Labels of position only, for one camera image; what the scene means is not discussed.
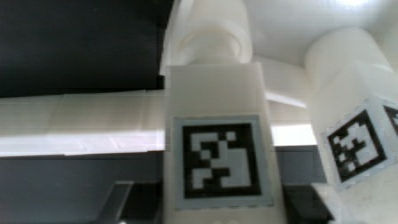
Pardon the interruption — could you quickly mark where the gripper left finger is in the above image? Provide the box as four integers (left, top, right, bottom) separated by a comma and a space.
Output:
94, 181, 162, 224

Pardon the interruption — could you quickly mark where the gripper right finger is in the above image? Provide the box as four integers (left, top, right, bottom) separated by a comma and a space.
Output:
282, 183, 336, 224

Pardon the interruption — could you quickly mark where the white chair leg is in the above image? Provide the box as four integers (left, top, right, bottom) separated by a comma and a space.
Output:
158, 29, 290, 224
306, 28, 398, 224

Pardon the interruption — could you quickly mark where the white chair seat part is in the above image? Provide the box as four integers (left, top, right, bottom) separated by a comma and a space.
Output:
160, 0, 398, 131

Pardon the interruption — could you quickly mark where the white front fence rail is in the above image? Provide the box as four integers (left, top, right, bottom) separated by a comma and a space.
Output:
0, 89, 322, 158

